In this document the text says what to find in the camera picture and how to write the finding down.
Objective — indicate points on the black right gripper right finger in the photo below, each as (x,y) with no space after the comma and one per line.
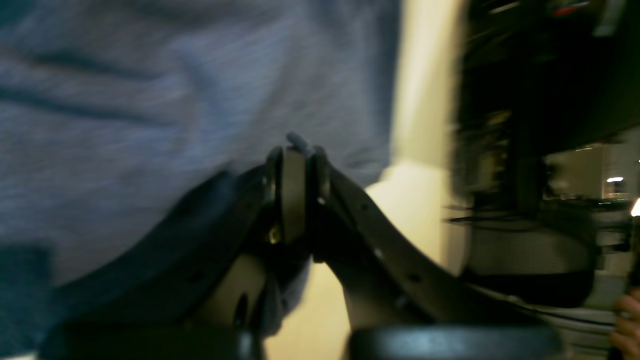
(400,304)

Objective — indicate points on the person hand at edge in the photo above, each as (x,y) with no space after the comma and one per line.
(626,334)

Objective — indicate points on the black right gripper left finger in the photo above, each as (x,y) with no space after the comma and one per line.
(207,283)

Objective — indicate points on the dark blue t-shirt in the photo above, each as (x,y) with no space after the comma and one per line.
(113,110)

